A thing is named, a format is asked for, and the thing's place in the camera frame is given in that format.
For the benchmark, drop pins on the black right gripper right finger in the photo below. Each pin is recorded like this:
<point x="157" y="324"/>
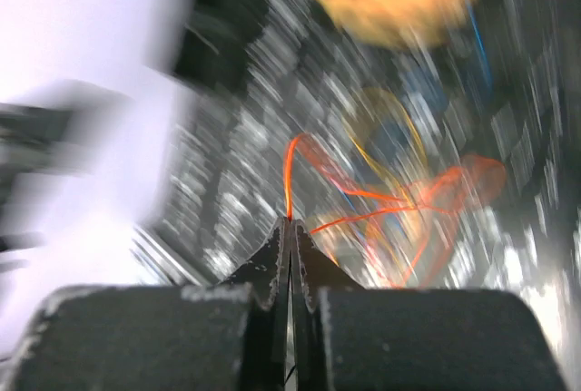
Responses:
<point x="311" y="271"/>

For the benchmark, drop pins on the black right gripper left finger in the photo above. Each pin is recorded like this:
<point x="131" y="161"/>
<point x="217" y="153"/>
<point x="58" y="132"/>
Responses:
<point x="267" y="273"/>

